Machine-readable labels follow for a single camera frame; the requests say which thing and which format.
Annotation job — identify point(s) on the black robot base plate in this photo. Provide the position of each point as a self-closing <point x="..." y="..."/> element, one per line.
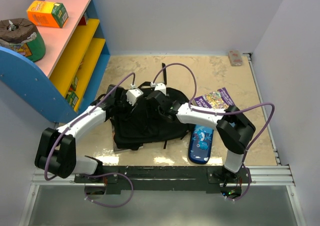
<point x="116" y="179"/>

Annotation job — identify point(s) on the dark tale book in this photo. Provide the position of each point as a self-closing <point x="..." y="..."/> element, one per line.
<point x="117" y="149"/>

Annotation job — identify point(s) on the purple colourful book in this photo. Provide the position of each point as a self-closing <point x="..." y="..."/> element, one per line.
<point x="219" y="99"/>

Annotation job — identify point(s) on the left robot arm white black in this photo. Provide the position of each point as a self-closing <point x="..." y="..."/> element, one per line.
<point x="57" y="154"/>

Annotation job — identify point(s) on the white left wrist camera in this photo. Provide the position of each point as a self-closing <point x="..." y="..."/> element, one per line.
<point x="132" y="96"/>

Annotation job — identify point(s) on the green box on shelf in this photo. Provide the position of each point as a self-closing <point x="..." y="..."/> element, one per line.
<point x="74" y="84"/>
<point x="72" y="98"/>

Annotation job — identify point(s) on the brown green toy stump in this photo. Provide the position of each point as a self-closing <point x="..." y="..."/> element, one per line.
<point x="23" y="37"/>

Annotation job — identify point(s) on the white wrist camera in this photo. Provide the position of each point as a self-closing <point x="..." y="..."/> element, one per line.
<point x="132" y="96"/>
<point x="159" y="87"/>

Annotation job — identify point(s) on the black student backpack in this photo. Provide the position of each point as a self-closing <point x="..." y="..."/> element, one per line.
<point x="139" y="127"/>

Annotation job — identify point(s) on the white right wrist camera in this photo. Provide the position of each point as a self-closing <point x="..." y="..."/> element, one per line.
<point x="159" y="87"/>

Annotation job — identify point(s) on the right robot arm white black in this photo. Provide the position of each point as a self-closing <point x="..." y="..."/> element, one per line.
<point x="233" y="127"/>

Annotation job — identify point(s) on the beige pink eraser box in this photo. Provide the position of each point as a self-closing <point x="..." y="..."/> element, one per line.
<point x="235" y="58"/>

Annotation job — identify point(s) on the aluminium rail frame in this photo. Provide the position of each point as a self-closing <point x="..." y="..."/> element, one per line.
<point x="270" y="200"/>

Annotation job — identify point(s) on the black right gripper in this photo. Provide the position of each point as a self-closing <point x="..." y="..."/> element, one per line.
<point x="149" y="113"/>

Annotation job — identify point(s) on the blue shark pencil case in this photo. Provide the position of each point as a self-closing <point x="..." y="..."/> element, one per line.
<point x="200" y="145"/>

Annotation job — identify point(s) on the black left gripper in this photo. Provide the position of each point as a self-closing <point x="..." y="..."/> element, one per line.
<point x="129" y="112"/>

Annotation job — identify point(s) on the blue shelf unit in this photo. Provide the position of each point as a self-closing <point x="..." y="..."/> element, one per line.
<point x="79" y="49"/>

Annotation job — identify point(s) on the orange green crayon box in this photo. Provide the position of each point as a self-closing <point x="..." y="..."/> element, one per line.
<point x="47" y="13"/>

